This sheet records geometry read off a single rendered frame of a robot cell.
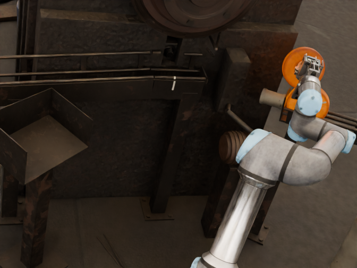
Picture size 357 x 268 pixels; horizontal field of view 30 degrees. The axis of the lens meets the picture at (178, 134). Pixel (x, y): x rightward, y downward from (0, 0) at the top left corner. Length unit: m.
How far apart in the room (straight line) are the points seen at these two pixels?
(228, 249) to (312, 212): 1.25
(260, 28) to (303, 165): 0.81
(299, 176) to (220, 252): 0.32
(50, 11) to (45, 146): 0.47
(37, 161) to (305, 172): 0.84
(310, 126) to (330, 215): 0.99
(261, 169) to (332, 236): 1.26
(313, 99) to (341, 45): 2.36
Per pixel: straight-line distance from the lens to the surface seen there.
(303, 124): 2.25
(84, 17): 2.34
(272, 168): 1.87
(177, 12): 2.15
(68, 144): 2.20
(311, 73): 2.31
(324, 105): 2.48
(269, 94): 2.51
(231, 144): 2.50
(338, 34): 4.64
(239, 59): 2.44
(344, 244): 2.49
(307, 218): 3.11
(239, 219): 1.91
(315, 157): 1.89
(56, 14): 2.33
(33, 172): 2.11
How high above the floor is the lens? 2.05
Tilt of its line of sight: 38 degrees down
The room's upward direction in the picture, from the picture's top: 15 degrees clockwise
